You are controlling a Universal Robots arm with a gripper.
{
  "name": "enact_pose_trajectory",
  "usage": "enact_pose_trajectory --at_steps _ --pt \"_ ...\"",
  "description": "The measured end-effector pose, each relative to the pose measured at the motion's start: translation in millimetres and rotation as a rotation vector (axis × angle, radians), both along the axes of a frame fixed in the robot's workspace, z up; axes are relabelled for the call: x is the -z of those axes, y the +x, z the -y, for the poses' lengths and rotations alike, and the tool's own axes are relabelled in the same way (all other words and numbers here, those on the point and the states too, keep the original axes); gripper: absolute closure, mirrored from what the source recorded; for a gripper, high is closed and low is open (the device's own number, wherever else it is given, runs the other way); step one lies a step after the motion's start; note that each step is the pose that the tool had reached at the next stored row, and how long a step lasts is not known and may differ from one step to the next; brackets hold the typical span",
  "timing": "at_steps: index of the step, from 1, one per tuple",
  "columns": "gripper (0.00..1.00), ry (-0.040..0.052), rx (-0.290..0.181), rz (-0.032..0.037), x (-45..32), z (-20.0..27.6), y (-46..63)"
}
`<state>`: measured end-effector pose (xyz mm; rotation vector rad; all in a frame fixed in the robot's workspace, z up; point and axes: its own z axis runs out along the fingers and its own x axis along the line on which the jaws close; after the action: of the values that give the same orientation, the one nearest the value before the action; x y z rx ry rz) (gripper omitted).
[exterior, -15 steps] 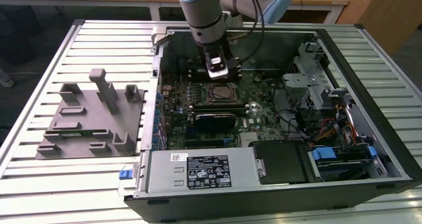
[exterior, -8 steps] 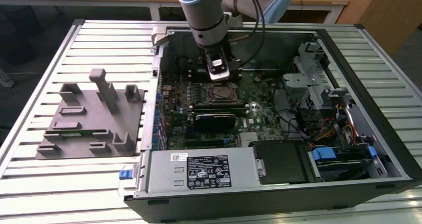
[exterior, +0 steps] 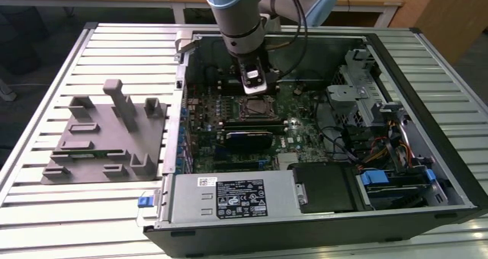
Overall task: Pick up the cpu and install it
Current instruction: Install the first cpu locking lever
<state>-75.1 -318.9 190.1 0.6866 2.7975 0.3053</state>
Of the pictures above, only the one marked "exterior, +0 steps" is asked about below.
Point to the silver CPU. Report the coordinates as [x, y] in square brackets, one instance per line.
[257, 107]

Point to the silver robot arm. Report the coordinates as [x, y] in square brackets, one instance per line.
[236, 27]

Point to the CPU socket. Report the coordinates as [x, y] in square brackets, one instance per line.
[257, 117]

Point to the metal disk bay cage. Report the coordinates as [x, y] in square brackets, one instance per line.
[356, 76]

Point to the black graphics card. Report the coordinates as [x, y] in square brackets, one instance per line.
[249, 143]

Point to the green motherboard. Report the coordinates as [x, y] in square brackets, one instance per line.
[311, 140]

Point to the silver finned heatsink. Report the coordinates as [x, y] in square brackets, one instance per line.
[289, 160]

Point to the blue expansion slot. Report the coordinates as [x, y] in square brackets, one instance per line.
[263, 164]

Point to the black expansion slot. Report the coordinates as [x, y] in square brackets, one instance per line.
[236, 165]

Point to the wooden desk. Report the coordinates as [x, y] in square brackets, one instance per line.
[365, 0]

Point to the black plastic drive shroud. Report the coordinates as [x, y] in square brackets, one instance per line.
[325, 187]

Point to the blue disk carrier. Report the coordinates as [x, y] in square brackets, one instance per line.
[373, 179]

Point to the silver power supply unit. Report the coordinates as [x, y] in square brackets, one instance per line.
[188, 204]

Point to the grey parts rack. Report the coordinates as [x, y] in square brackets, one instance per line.
[113, 161]

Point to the wooden cabinet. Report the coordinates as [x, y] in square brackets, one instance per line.
[449, 19]

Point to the blue drive latch tab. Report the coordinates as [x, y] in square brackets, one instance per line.
[431, 175]

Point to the blue case latch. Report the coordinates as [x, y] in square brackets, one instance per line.
[143, 202]

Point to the black PC case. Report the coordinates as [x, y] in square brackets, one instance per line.
[267, 242]

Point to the green RAM stick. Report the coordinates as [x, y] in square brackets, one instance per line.
[81, 155]

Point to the black office chair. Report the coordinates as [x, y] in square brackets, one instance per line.
[23, 36]

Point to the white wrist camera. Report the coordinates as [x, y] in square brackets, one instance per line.
[253, 89]

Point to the silver metal bracket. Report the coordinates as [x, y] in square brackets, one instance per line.
[343, 99]

